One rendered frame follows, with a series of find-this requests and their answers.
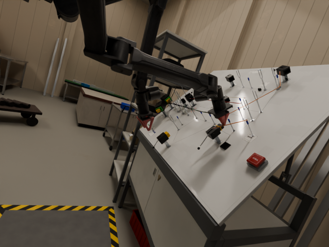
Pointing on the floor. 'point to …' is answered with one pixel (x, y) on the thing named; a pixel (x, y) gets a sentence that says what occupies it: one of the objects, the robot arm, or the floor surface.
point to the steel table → (8, 71)
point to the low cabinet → (101, 111)
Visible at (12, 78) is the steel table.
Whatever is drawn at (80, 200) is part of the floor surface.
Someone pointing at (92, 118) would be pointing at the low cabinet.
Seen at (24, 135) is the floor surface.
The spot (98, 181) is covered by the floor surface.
